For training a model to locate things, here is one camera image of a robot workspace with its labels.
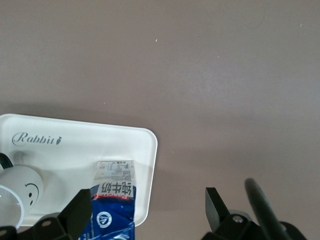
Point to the cream rabbit print tray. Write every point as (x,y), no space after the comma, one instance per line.
(75,155)

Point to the blue white milk carton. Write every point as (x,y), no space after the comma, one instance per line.
(115,200)

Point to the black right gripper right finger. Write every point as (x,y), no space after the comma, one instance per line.
(220,220)

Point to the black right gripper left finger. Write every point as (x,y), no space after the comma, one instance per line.
(72,217)

